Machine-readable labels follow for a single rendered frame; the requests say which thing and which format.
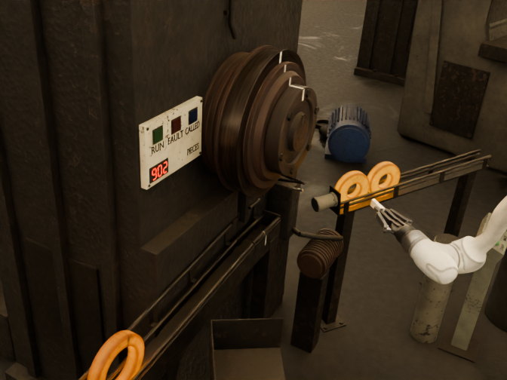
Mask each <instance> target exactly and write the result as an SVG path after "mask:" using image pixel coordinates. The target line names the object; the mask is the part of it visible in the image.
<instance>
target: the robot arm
mask: <svg viewBox="0 0 507 380"><path fill-rule="evenodd" d="M370 206H372V208H373V210H374V211H375V212H376V220H377V221H378V223H379V224H380V226H381V227H382V229H383V233H386V232H387V231H388V232H391V234H393V235H394V236H395V237H396V240H397V241H398V242H399V243H400V244H401V246H402V249H403V250H404V251H405V252H406V253H407V254H408V255H409V256H410V257H411V258H412V259H413V260H414V262H415V264H416V265H417V267H418V268H419V269H420V270H421V271H422V272H423V273H424V274H425V275H426V276H428V277H429V278H431V279H432V280H433V281H435V282H437V283H440V284H448V283H451V282H452V281H453V280H455V279H456V277H457V275H458V274H465V273H470V272H473V271H477V270H478V269H480V268H481V267H482V266H483V265H484V263H485V261H486V253H487V251H488V250H490V249H491V248H492V247H493V246H494V245H495V244H496V243H497V242H498V241H499V239H500V238H501V237H502V235H503V234H504V232H505V230H506V229H507V196H506V197H505V198H504V199H503V200H502V201H501V202H500V203H499V204H498V205H497V207H496V208H495V210H494V211H493V213H492V215H491V217H490V220H489V222H488V224H487V227H486V228H485V230H484V232H483V233H482V234H480V235H479V236H477V237H471V236H466V237H464V238H461V239H459V240H457V241H453V242H451V244H440V243H438V242H433V241H431V240H430V239H429V238H428V237H426V236H425V235H424V234H423V233H422V232H421V231H420V230H416V229H415V228H414V227H413V226H412V225H411V224H412V220H410V219H407V218H406V217H404V216H402V215H401V214H400V213H398V212H396V211H395V210H393V209H390V210H389V209H386V208H385V207H384V206H383V205H381V204H380V203H379V202H378V201H377V200H376V199H375V198H374V199H371V202H370Z"/></svg>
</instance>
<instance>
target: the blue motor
mask: <svg viewBox="0 0 507 380"><path fill-rule="evenodd" d="M370 139H371V128H370V117H368V114H366V113H365V110H363V109H362V107H361V108H360V107H359V106H355V104H354V105H351V104H350V105H345V106H343V105H342V106H341V107H338V109H337V110H335V109H334V113H333V112H332V116H331V115H330V119H329V121H328V128H327V141H326V147H325V155H324V158H325V159H331V160H338V161H342V162H346V163H352V162H355V163H362V164H366V162H367V152H368V150H369V148H370Z"/></svg>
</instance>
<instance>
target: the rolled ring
mask: <svg viewBox="0 0 507 380"><path fill-rule="evenodd" d="M126 347H128V357H127V360H126V363H125V365H124V368H123V369H122V371H121V372H120V374H119V375H118V377H117V378H116V379H115V380H131V379H132V378H133V377H134V375H135V374H136V373H137V372H138V371H139V370H140V367H141V365H142V362H143V357H144V351H145V347H144V342H143V339H142V338H141V336H139V335H137V334H136V333H134V332H131V331H130V330H122V331H119V332H117V333H116V334H114V335H113V336H111V337H110V338H109V339H108V340H107V341H106V342H105V343H104V344H103V346H102V347H101V348H100V350H99V351H98V352H97V355H96V356H95V358H94V360H93V362H92V364H91V368H90V370H89V373H88V380H106V374H107V372H108V369H109V367H110V365H111V363H112V361H113V360H114V358H115V357H116V356H117V354H118V353H119V352H120V351H121V350H123V349H124V348H126Z"/></svg>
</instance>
